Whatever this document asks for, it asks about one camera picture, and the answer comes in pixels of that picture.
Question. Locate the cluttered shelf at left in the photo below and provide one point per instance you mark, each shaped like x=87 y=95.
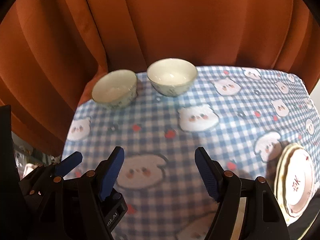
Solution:
x=28 y=158

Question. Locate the round yellow floral plate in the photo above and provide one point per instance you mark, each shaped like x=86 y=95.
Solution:
x=278 y=190

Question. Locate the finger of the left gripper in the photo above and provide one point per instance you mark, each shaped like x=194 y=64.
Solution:
x=67 y=163

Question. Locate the blue checkered bear tablecloth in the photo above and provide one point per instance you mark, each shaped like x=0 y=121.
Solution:
x=243 y=117

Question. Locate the orange curtain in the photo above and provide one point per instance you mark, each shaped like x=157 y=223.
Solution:
x=53 y=51

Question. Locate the green floral bowl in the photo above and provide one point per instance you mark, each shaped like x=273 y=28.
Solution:
x=116 y=89
x=172 y=77

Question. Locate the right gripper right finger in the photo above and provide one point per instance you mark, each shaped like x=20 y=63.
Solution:
x=262 y=218

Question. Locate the white cartoon red-rimmed plate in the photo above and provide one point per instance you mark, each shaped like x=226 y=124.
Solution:
x=299 y=182

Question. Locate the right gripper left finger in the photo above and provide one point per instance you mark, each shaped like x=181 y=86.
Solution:
x=87 y=207

